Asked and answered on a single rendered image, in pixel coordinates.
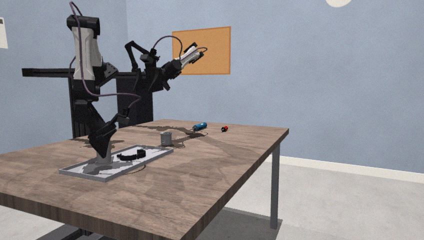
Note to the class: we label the blue cordless screwdriver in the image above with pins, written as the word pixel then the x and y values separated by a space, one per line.
pixel 199 126

